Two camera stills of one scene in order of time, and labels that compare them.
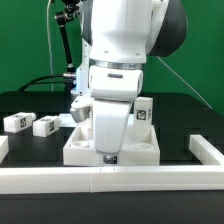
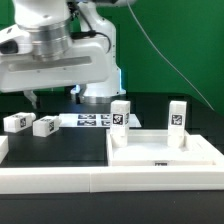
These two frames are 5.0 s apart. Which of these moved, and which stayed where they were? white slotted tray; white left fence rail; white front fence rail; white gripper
Moved: white slotted tray; white gripper
Stayed: white front fence rail; white left fence rail
